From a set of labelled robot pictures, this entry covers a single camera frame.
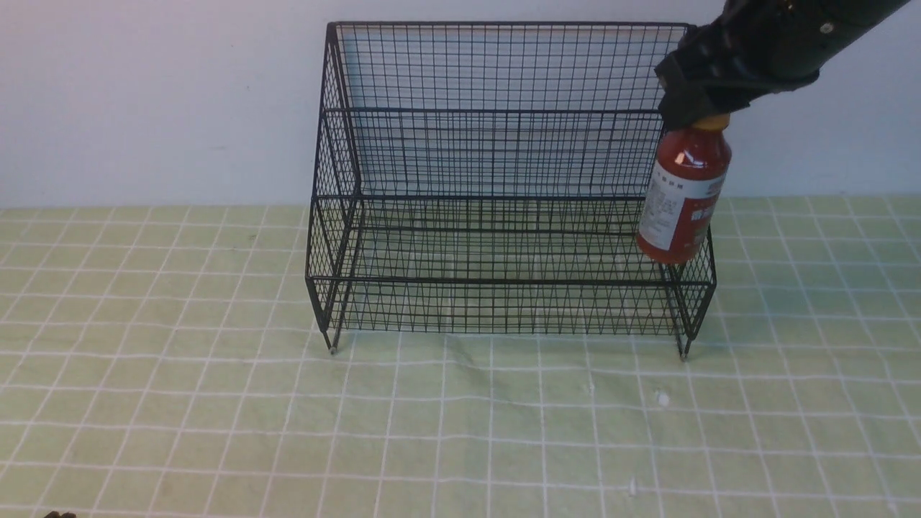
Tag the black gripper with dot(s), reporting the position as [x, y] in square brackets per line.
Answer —
[753, 49]

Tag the red sauce bottle yellow cap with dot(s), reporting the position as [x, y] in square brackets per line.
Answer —
[688, 174]

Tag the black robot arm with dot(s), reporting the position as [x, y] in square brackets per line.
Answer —
[846, 21]

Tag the green checkered tablecloth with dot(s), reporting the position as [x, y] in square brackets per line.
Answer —
[163, 361]

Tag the black wire mesh rack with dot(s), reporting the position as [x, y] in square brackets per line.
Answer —
[488, 177]

